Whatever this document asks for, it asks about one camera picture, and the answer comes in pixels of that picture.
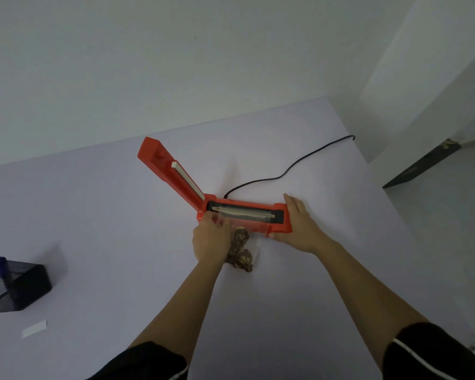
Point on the clear plastic bag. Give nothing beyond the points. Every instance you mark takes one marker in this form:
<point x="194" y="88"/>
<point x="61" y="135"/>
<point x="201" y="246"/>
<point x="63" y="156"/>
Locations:
<point x="259" y="238"/>

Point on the person's right hand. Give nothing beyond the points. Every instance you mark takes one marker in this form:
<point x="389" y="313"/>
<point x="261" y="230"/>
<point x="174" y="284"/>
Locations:
<point x="304" y="231"/>

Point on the black mesh pen holder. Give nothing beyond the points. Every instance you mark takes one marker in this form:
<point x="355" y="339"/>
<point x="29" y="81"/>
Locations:
<point x="21" y="286"/>

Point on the black right sleeve white stripe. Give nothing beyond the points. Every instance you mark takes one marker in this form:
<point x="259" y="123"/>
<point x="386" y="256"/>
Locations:
<point x="435" y="356"/>

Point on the person's right forearm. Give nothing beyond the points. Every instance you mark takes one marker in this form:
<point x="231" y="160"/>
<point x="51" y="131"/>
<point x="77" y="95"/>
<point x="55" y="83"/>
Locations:
<point x="360" y="296"/>

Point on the person's left thumb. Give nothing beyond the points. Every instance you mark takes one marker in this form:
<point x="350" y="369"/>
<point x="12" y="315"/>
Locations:
<point x="225" y="227"/>

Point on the red bag sealer machine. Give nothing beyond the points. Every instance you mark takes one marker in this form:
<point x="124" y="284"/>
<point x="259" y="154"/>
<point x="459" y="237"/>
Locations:
<point x="245" y="204"/>

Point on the person's right thumb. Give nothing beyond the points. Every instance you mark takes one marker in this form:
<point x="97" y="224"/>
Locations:
<point x="278" y="235"/>

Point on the person's left forearm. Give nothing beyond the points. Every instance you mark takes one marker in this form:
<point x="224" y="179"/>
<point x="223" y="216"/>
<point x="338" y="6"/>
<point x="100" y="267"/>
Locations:
<point x="182" y="308"/>

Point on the black left sleeve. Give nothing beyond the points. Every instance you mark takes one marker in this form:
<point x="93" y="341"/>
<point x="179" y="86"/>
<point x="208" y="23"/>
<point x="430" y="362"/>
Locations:
<point x="146" y="364"/>

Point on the white paper slip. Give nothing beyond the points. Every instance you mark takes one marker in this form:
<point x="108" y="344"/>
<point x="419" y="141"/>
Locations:
<point x="34" y="329"/>

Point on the brown dried food pieces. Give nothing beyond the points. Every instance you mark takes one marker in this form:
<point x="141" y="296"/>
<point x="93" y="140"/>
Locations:
<point x="241" y="253"/>

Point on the person's left hand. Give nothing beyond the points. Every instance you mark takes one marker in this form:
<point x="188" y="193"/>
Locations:
<point x="209" y="243"/>

